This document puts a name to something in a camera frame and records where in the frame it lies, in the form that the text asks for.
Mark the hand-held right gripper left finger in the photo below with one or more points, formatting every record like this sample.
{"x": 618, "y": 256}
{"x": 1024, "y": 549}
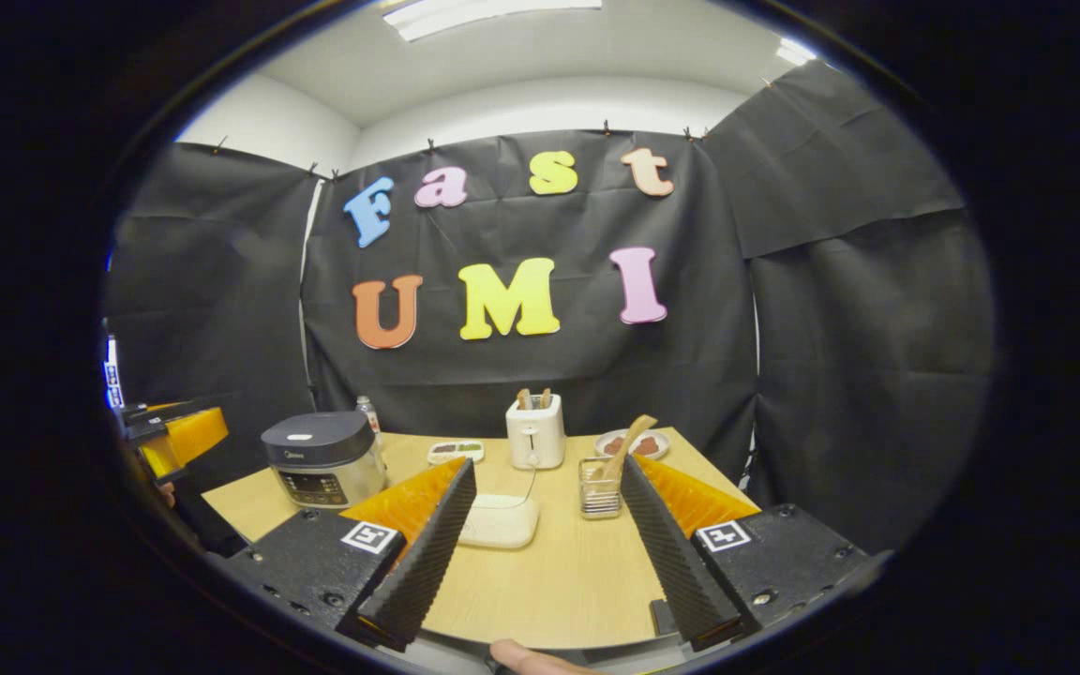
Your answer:
{"x": 427, "y": 562}

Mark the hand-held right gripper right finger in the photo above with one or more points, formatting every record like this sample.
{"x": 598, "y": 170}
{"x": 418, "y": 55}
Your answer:
{"x": 671, "y": 562}

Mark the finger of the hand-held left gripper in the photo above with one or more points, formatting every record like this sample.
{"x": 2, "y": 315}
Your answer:
{"x": 198, "y": 433}
{"x": 157, "y": 459}

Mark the clear box of rice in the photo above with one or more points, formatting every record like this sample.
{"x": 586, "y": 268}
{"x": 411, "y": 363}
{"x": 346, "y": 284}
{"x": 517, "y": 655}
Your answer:
{"x": 498, "y": 525}

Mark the clear chopstick holder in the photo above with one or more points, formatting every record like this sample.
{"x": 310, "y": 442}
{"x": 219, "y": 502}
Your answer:
{"x": 596, "y": 502}

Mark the dark grey rice cooker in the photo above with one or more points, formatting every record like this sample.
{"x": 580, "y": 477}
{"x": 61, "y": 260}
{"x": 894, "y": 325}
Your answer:
{"x": 320, "y": 441}

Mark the wooden spoon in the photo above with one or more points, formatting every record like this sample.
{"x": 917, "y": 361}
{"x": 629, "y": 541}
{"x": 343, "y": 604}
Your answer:
{"x": 638, "y": 431}

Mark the computer monitor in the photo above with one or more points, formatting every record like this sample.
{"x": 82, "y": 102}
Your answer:
{"x": 112, "y": 375}

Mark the white divided snack dish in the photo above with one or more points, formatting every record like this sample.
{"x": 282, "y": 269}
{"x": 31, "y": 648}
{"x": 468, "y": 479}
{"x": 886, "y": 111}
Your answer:
{"x": 456, "y": 453}

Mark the white round plate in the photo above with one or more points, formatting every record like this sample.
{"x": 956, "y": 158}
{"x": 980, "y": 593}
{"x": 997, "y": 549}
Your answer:
{"x": 632, "y": 456}

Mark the brown meat piece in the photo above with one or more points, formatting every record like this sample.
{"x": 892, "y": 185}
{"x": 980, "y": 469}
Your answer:
{"x": 613, "y": 445}
{"x": 650, "y": 445}

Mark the small bottle with red label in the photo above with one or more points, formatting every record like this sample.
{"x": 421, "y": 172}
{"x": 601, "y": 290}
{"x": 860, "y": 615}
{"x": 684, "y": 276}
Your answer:
{"x": 367, "y": 417}

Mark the white toaster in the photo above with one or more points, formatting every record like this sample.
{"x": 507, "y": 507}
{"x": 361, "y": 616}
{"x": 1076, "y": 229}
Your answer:
{"x": 535, "y": 436}

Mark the toast slice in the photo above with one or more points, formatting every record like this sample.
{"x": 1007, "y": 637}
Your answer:
{"x": 524, "y": 400}
{"x": 546, "y": 398}

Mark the ceiling light panel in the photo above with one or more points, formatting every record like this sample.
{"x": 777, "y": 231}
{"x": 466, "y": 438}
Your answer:
{"x": 493, "y": 14}

